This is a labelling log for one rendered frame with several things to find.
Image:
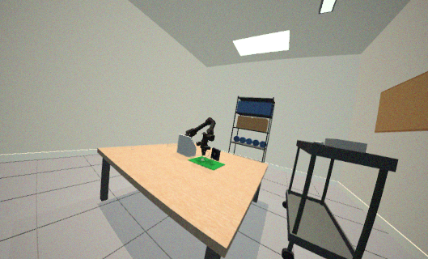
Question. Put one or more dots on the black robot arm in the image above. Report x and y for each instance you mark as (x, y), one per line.
(209, 136)

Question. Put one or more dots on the black cooling fan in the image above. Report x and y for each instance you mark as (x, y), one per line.
(215, 154)

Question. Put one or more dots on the green circuit board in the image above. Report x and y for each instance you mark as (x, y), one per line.
(207, 163)

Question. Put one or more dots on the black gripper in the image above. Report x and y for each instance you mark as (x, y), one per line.
(205, 147)

